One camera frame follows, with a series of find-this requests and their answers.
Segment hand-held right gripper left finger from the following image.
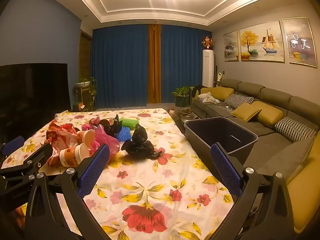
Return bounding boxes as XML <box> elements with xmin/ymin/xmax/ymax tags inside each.
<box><xmin>24</xmin><ymin>144</ymin><xmax>112</xmax><ymax>240</ymax></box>

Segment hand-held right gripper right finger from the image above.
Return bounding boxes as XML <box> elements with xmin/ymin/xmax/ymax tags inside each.
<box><xmin>205</xmin><ymin>142</ymin><xmax>302</xmax><ymax>240</ymax></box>

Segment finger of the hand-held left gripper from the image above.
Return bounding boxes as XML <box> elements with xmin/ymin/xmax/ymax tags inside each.
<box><xmin>0</xmin><ymin>136</ymin><xmax>25</xmax><ymax>163</ymax></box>
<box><xmin>0</xmin><ymin>143</ymin><xmax>54</xmax><ymax>178</ymax></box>

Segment orange white paper cup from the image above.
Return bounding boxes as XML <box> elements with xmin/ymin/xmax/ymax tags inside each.
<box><xmin>59</xmin><ymin>144</ymin><xmax>90</xmax><ymax>167</ymax></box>
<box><xmin>76</xmin><ymin>129</ymin><xmax>96</xmax><ymax>145</ymax></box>

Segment red printed plastic bag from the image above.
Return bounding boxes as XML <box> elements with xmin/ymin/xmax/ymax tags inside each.
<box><xmin>47</xmin><ymin>122</ymin><xmax>78</xmax><ymax>167</ymax></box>

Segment dark grey plastic bin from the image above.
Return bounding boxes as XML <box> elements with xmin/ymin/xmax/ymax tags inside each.
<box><xmin>184</xmin><ymin>117</ymin><xmax>258</xmax><ymax>165</ymax></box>

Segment small pink plastic bag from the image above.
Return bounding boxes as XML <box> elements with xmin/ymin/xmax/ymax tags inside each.
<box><xmin>82</xmin><ymin>117</ymin><xmax>100</xmax><ymax>130</ymax></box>

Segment large black plastic bag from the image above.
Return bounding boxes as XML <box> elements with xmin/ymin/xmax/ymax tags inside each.
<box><xmin>121</xmin><ymin>124</ymin><xmax>165</xmax><ymax>160</ymax></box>

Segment floral tablecloth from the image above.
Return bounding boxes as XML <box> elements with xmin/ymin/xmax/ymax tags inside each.
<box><xmin>0</xmin><ymin>108</ymin><xmax>234</xmax><ymax>240</ymax></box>

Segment black television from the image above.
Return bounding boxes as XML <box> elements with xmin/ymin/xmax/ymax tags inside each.
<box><xmin>0</xmin><ymin>63</ymin><xmax>72</xmax><ymax>143</ymax></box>

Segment black white patterned cushion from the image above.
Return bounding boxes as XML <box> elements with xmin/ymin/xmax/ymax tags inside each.
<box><xmin>224</xmin><ymin>94</ymin><xmax>254</xmax><ymax>109</ymax></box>
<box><xmin>275</xmin><ymin>117</ymin><xmax>317</xmax><ymax>143</ymax></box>

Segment gold plant stand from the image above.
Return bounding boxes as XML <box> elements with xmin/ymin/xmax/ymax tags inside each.
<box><xmin>79</xmin><ymin>87</ymin><xmax>95</xmax><ymax>112</ymax></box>

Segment white cloth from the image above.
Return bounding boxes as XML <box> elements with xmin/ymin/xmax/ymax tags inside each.
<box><xmin>198</xmin><ymin>92</ymin><xmax>220</xmax><ymax>104</ymax></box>

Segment plant stand with potted plant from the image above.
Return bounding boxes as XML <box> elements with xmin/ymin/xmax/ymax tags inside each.
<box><xmin>75</xmin><ymin>76</ymin><xmax>98</xmax><ymax>105</ymax></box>

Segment large yellow cushion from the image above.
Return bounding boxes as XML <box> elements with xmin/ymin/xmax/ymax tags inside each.
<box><xmin>286</xmin><ymin>140</ymin><xmax>320</xmax><ymax>234</ymax></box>

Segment potted plant in dark pot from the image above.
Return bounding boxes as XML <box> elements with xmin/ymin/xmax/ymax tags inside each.
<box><xmin>171</xmin><ymin>86</ymin><xmax>194</xmax><ymax>119</ymax></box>

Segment dark garment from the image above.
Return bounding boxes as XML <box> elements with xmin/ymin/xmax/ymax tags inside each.
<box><xmin>192</xmin><ymin>85</ymin><xmax>208</xmax><ymax>97</ymax></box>

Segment grey green sofa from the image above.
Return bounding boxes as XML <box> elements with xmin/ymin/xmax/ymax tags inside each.
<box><xmin>191</xmin><ymin>79</ymin><xmax>320</xmax><ymax>235</ymax></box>

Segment brown wooden panel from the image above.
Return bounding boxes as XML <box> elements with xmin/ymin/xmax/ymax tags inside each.
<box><xmin>79</xmin><ymin>30</ymin><xmax>93</xmax><ymax>105</ymax></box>

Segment white standing air conditioner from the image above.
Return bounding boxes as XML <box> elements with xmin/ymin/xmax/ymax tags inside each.
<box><xmin>202</xmin><ymin>49</ymin><xmax>215</xmax><ymax>87</ymax></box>

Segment blue curtain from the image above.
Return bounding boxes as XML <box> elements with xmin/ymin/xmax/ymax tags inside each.
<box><xmin>91</xmin><ymin>24</ymin><xmax>150</xmax><ymax>108</ymax></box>
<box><xmin>160</xmin><ymin>25</ymin><xmax>213</xmax><ymax>103</ymax></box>

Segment orange curtain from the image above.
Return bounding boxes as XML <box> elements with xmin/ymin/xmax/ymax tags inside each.
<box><xmin>148</xmin><ymin>24</ymin><xmax>162</xmax><ymax>103</ymax></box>

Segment small landscape painting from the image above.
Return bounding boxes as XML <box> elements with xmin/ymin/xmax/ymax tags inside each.
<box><xmin>223</xmin><ymin>31</ymin><xmax>239</xmax><ymax>62</ymax></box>

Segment red gold flower decoration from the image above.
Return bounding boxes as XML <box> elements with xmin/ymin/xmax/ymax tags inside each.
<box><xmin>202</xmin><ymin>36</ymin><xmax>214</xmax><ymax>50</ymax></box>

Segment glossy framed painting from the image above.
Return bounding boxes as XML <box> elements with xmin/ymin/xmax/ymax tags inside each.
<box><xmin>282</xmin><ymin>17</ymin><xmax>317</xmax><ymax>67</ymax></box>

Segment tree paintings on wall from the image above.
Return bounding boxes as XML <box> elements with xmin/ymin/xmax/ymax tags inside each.
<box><xmin>239</xmin><ymin>20</ymin><xmax>285</xmax><ymax>63</ymax></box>

